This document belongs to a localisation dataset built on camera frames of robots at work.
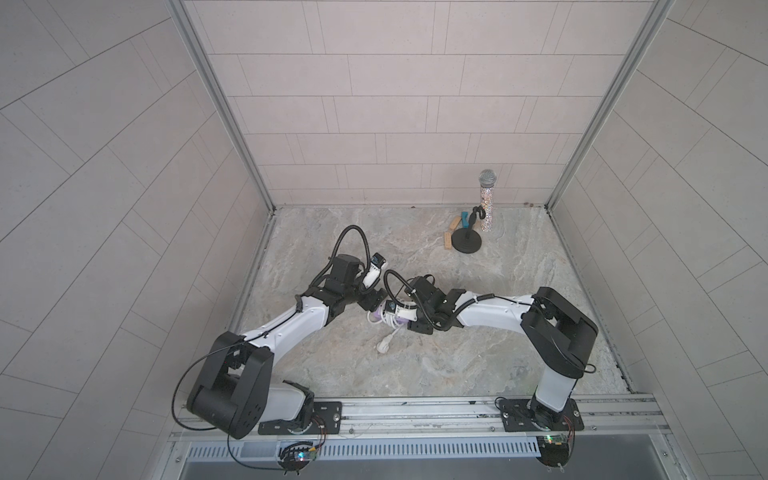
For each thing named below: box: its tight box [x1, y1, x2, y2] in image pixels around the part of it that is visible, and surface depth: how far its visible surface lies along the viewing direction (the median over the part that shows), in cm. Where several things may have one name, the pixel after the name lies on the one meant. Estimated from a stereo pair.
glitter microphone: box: [479, 169, 497, 232], surface depth 87 cm
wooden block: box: [444, 216, 462, 250], surface depth 107 cm
